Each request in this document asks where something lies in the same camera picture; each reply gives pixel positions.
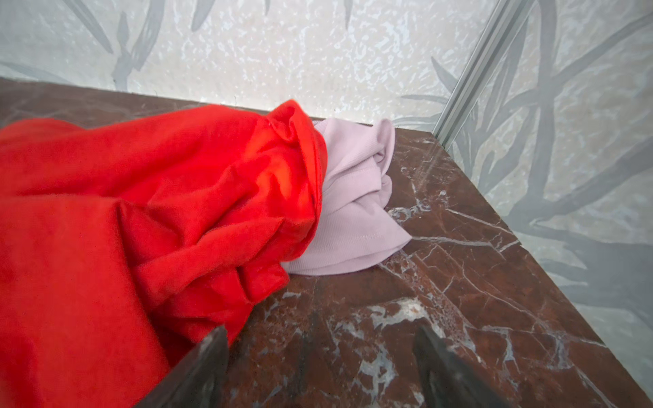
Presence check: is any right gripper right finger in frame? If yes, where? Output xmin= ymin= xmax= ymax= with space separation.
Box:
xmin=413 ymin=326 xmax=509 ymax=408

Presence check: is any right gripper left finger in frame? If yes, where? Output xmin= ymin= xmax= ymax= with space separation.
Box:
xmin=136 ymin=326 xmax=229 ymax=408

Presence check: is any red cloth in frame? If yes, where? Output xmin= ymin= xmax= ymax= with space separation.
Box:
xmin=1 ymin=100 xmax=328 ymax=407

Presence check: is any light pink cloth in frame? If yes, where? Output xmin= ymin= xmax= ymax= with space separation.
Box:
xmin=282 ymin=118 xmax=411 ymax=276

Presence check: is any right frame post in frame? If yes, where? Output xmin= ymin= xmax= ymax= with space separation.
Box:
xmin=432 ymin=0 xmax=534 ymax=149

